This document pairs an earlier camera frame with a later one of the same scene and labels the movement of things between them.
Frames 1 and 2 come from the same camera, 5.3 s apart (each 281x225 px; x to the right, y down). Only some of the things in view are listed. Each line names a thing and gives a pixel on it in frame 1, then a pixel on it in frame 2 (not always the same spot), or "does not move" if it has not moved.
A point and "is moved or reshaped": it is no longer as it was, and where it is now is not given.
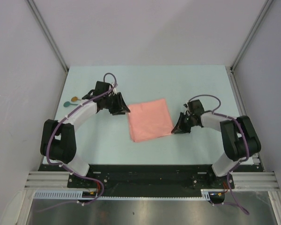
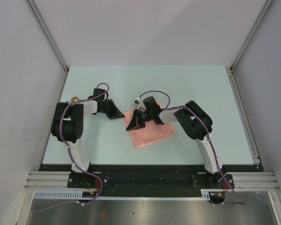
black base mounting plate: (149, 180) does not move
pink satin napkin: (150, 120) is moved or reshaped
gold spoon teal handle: (75, 99) does not move
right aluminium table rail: (240, 104) does not move
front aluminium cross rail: (242, 181) does not move
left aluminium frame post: (48, 33) does not move
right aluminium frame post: (264, 11) does not move
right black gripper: (180, 127) → (136, 123)
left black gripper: (120, 102) → (115, 113)
